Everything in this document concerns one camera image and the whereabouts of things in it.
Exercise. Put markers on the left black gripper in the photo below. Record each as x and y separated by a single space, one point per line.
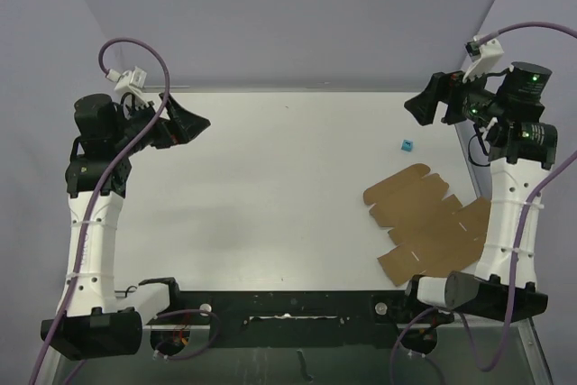
182 125

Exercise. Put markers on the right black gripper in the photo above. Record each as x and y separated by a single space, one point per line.
442 87

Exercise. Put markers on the brown cardboard box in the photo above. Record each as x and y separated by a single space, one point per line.
432 231

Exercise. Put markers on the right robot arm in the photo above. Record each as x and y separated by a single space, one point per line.
522 152

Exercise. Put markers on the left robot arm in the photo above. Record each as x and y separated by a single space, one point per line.
94 322

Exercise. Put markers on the small blue cube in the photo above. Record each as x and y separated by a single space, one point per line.
407 145

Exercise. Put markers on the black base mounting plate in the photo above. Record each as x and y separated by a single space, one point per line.
284 319

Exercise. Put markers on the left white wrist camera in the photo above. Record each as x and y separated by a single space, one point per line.
129 86

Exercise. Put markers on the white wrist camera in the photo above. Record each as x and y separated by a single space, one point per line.
129 86
484 52

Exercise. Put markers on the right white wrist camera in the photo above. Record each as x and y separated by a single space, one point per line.
484 52

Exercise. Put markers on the aluminium table frame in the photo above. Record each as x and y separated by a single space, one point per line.
299 218

